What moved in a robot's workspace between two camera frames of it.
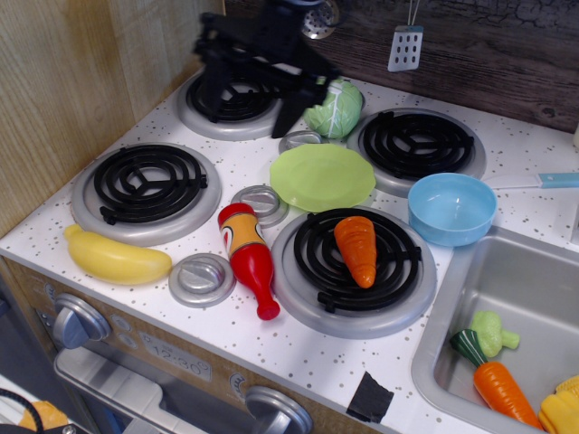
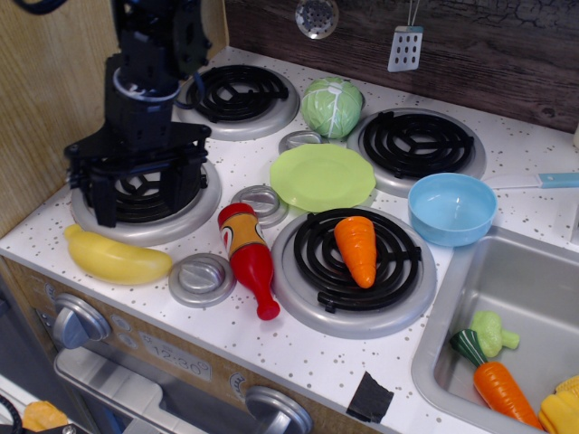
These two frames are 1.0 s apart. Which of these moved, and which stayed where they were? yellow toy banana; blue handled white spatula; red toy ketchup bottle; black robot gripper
Moved: black robot gripper
Stayed: blue handled white spatula; red toy ketchup bottle; yellow toy banana
